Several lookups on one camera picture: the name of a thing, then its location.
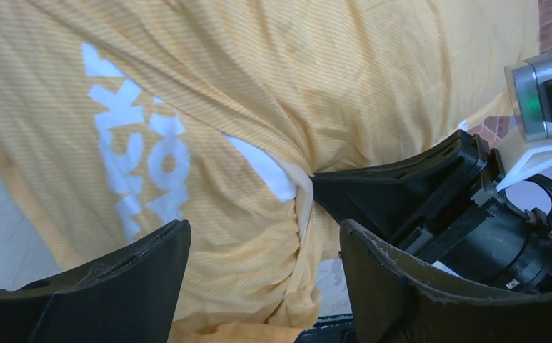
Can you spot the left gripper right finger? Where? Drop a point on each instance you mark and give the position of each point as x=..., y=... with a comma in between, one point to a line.
x=396, y=297

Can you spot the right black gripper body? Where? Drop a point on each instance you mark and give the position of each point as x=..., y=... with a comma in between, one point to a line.
x=482, y=236

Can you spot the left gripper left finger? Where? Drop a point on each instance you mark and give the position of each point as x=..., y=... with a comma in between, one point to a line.
x=128, y=295

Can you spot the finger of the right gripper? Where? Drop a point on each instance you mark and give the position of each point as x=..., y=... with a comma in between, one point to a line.
x=392, y=199

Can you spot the orange cartoon pillowcase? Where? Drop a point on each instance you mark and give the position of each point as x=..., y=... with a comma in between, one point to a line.
x=113, y=116

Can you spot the white pillow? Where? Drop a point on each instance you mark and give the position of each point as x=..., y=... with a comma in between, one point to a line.
x=267, y=169

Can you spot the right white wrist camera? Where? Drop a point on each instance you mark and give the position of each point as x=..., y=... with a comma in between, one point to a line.
x=527, y=149

